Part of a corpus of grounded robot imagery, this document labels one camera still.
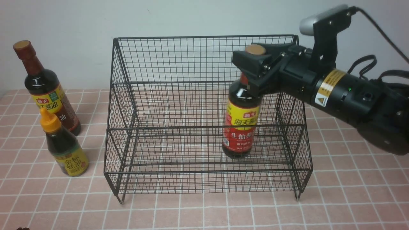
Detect soy sauce bottle brown label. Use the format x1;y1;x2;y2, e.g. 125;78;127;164
13;40;81;136

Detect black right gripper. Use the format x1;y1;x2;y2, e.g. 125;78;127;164
232;42;318;104

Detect black wire mesh rack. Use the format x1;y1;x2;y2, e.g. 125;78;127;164
104;34;313;203

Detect oyster sauce bottle orange cap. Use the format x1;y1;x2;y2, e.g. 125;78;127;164
40;108;89;177

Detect pink checkered tablecloth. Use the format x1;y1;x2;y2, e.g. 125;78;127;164
1;89;408;230

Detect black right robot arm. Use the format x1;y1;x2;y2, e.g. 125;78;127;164
232;43;408;156

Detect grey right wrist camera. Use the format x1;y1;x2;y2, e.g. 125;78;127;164
299;4;351;72

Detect black right camera cable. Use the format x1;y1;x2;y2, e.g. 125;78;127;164
347;6;409;80

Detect soy sauce bottle red label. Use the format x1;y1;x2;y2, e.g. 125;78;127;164
221;44;267;160

